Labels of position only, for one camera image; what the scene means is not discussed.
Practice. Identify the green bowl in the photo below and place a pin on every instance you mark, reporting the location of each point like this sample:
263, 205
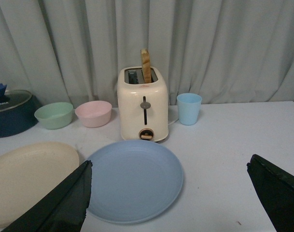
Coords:
55, 115

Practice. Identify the glass pot lid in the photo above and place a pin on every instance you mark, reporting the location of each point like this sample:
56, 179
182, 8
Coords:
10, 99

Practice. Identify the grey curtain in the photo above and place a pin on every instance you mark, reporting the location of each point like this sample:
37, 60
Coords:
227, 51

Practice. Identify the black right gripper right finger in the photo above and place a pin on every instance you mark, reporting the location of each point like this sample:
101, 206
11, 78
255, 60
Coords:
275, 190

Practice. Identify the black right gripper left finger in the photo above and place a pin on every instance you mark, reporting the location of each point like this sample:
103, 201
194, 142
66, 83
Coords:
61, 210

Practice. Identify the cream toaster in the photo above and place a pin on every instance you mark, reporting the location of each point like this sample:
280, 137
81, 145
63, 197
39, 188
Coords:
143, 108

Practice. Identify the pink bowl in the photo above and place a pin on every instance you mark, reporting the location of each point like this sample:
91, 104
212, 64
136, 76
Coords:
94, 114

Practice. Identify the cream plate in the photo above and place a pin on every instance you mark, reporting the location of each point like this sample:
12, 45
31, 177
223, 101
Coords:
29, 173

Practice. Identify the blue plate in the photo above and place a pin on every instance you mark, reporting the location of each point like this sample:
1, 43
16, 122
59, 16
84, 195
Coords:
133, 181

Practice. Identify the dark blue saucepan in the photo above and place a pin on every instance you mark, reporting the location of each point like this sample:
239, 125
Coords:
19, 119

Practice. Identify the bread slice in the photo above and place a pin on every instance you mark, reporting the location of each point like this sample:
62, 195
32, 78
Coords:
146, 66

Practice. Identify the light blue cup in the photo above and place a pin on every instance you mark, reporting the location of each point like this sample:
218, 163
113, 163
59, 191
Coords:
188, 108

